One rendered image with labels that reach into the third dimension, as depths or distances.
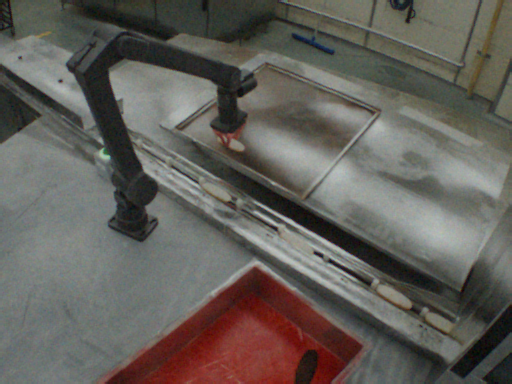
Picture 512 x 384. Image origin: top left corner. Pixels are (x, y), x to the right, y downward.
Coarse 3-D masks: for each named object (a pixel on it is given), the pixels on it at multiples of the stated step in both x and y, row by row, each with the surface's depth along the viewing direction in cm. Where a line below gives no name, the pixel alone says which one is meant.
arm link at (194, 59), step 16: (128, 48) 73; (144, 48) 76; (160, 48) 83; (176, 48) 87; (160, 64) 85; (176, 64) 89; (192, 64) 93; (208, 64) 97; (224, 64) 101; (224, 80) 104
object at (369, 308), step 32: (32, 96) 148; (96, 128) 134; (192, 192) 114; (224, 224) 107; (288, 256) 101; (320, 288) 96; (352, 288) 95; (384, 320) 88; (416, 320) 89; (416, 352) 86
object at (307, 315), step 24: (216, 288) 84; (240, 288) 89; (264, 288) 91; (288, 288) 86; (192, 312) 79; (216, 312) 86; (288, 312) 89; (312, 312) 83; (168, 336) 75; (192, 336) 83; (312, 336) 87; (336, 336) 81; (360, 336) 78; (120, 360) 69; (144, 360) 72; (360, 360) 74
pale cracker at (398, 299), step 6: (378, 288) 96; (384, 288) 96; (390, 288) 96; (384, 294) 95; (390, 294) 94; (396, 294) 95; (402, 294) 95; (390, 300) 94; (396, 300) 93; (402, 300) 93; (408, 300) 94; (402, 306) 93; (408, 306) 92
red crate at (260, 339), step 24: (240, 312) 91; (264, 312) 92; (216, 336) 86; (240, 336) 87; (264, 336) 87; (288, 336) 88; (168, 360) 80; (192, 360) 81; (216, 360) 82; (240, 360) 82; (264, 360) 83; (288, 360) 83; (336, 360) 84
